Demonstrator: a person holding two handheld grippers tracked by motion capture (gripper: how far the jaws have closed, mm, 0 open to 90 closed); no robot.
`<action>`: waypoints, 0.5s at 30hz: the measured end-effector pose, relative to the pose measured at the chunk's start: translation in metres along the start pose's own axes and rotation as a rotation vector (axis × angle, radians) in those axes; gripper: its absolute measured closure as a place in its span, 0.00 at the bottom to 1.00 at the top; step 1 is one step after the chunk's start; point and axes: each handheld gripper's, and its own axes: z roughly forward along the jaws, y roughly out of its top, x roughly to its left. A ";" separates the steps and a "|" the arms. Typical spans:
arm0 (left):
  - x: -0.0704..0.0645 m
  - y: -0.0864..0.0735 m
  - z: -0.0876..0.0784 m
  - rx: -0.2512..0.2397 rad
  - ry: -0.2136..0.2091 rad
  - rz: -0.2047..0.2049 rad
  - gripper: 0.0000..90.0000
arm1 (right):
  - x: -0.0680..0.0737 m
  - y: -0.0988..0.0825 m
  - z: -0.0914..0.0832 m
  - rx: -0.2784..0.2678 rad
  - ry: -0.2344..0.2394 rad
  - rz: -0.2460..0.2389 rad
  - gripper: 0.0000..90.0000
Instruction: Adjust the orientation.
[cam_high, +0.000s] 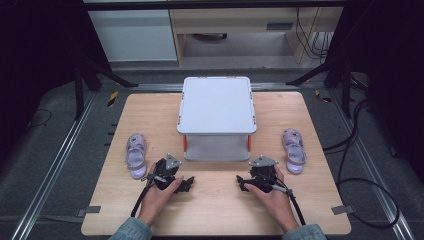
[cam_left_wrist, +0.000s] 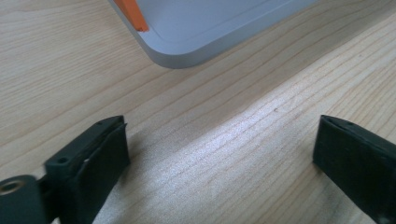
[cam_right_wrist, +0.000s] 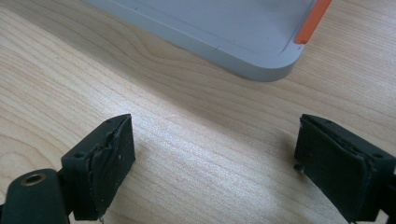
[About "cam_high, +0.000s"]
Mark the grey tape piece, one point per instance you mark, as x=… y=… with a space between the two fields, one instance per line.
x=89 y=210
x=342 y=209

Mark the lilac child's sandal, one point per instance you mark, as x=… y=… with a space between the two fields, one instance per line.
x=136 y=156
x=294 y=151

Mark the light wooden desk with drawer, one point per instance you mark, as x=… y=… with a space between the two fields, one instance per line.
x=233 y=20

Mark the white cabinet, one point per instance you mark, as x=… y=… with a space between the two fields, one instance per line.
x=133 y=35

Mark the yellow black hazard tape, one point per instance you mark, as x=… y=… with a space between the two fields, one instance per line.
x=112 y=98
x=322 y=96

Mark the white two-tier shoe rack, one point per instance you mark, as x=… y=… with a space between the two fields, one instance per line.
x=216 y=106

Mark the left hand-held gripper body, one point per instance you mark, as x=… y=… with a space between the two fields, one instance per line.
x=168 y=166

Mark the black curtain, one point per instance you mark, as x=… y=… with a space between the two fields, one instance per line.
x=33 y=66
x=390 y=66

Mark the aluminium floor rail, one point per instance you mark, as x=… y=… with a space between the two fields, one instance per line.
x=156 y=87
x=373 y=166
x=56 y=163

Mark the person's right hand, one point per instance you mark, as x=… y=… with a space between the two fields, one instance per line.
x=275 y=203

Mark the person's left hand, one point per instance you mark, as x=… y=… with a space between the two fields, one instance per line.
x=156 y=203

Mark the black metal stand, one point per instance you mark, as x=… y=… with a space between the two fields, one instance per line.
x=79 y=90
x=345 y=86

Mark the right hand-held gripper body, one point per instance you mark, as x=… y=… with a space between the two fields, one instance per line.
x=263 y=173

